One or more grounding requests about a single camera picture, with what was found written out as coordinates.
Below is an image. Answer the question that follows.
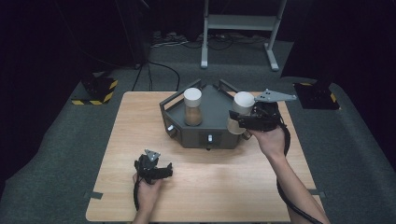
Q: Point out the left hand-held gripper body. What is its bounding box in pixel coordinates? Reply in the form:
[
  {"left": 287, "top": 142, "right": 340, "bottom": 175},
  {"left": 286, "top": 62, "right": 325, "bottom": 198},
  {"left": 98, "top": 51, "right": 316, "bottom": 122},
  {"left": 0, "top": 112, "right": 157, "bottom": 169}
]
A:
[{"left": 134, "top": 148, "right": 162, "bottom": 185}]

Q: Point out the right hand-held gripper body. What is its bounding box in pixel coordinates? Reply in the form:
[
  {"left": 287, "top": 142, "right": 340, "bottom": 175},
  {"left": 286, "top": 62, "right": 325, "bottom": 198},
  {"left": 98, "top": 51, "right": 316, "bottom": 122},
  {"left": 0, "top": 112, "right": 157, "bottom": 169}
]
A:
[{"left": 237, "top": 89, "right": 298, "bottom": 133}]

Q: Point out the grey rack with drawers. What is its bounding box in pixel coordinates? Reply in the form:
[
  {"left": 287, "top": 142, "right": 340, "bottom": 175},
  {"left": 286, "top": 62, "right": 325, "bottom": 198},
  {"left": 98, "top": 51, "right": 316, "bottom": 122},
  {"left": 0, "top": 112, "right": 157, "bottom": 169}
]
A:
[{"left": 159, "top": 78, "right": 252, "bottom": 150}]

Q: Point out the brown spice jar white lid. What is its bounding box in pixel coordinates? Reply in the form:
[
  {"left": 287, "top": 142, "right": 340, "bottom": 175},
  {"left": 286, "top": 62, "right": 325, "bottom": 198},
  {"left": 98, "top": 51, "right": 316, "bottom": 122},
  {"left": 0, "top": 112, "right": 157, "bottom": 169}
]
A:
[{"left": 182, "top": 87, "right": 204, "bottom": 127}]

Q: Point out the person's right hand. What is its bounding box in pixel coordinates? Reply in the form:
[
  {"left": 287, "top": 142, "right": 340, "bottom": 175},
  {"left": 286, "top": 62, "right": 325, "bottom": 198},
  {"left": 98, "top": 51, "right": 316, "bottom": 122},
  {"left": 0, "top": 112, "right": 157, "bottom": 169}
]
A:
[{"left": 248, "top": 125, "right": 288, "bottom": 160}]

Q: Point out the person's left hand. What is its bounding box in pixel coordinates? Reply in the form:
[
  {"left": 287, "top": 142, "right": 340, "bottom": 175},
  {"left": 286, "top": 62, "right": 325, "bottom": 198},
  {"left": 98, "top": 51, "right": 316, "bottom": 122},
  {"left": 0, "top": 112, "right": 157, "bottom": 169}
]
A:
[{"left": 132, "top": 173, "right": 163, "bottom": 213}]

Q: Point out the yellow-black striped stand base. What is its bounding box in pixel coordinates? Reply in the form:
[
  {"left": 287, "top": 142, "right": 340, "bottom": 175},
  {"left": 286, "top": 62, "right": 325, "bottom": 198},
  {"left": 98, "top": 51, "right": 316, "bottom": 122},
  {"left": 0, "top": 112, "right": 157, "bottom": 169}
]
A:
[
  {"left": 71, "top": 77, "right": 120, "bottom": 106},
  {"left": 292, "top": 80, "right": 341, "bottom": 111}
]

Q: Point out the grey tape strip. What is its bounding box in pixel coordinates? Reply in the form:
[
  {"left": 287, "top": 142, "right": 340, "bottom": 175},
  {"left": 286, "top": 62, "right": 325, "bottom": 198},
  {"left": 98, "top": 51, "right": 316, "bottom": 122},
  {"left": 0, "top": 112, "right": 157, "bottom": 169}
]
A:
[
  {"left": 83, "top": 190, "right": 104, "bottom": 201},
  {"left": 307, "top": 189, "right": 327, "bottom": 200}
]

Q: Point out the grey metal stand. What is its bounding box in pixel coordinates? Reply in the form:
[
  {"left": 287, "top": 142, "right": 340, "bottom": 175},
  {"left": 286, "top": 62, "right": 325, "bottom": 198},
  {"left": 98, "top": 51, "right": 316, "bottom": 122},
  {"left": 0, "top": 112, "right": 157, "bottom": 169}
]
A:
[{"left": 200, "top": 0, "right": 288, "bottom": 72}]

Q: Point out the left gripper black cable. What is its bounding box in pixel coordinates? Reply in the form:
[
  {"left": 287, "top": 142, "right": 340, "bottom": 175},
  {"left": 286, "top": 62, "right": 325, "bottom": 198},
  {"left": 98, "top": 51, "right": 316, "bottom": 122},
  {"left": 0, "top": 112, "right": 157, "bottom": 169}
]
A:
[{"left": 133, "top": 178, "right": 141, "bottom": 212}]

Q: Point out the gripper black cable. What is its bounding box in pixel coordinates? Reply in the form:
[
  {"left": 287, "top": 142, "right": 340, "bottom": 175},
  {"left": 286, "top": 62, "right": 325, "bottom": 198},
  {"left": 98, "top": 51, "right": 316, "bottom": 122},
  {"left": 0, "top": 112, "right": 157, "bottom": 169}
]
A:
[
  {"left": 275, "top": 122, "right": 325, "bottom": 224},
  {"left": 133, "top": 178, "right": 141, "bottom": 212}
]

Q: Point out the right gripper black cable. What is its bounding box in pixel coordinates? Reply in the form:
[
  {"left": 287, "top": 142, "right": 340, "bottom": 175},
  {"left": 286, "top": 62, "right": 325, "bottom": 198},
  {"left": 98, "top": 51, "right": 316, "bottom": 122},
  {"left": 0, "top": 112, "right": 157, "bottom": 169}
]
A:
[{"left": 275, "top": 122, "right": 325, "bottom": 224}]

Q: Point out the black floor cable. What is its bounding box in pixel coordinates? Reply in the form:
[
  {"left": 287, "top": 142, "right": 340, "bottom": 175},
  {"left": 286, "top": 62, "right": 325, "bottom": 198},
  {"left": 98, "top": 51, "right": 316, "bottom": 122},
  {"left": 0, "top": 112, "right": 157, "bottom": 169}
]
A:
[{"left": 132, "top": 60, "right": 182, "bottom": 92}]

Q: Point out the bundle of floor cables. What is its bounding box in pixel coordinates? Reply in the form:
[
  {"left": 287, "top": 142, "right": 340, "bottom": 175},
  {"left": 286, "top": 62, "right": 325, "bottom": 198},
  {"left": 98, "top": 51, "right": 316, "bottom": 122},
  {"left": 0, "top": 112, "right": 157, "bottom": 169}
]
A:
[{"left": 150, "top": 30, "right": 269, "bottom": 51}]

